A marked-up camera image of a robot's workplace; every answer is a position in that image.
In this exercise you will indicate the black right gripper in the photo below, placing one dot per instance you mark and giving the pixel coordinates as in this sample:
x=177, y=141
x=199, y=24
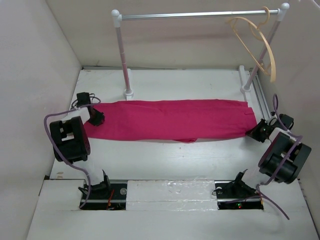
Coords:
x=254, y=132

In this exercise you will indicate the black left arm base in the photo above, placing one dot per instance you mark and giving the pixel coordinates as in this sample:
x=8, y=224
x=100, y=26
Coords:
x=114, y=199

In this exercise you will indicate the white clothes rack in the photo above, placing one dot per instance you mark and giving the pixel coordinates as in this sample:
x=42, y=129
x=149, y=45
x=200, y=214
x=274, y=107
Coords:
x=197, y=39

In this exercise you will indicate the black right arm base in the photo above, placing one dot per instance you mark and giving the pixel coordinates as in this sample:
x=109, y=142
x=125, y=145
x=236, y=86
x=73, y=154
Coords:
x=236, y=194

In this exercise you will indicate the pink trousers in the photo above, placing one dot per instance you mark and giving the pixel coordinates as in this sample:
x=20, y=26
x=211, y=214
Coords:
x=177, y=120

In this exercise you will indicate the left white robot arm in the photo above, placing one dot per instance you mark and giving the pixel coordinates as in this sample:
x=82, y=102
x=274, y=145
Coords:
x=71, y=142

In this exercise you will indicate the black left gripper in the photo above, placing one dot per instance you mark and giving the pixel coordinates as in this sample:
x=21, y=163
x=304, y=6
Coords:
x=99, y=117

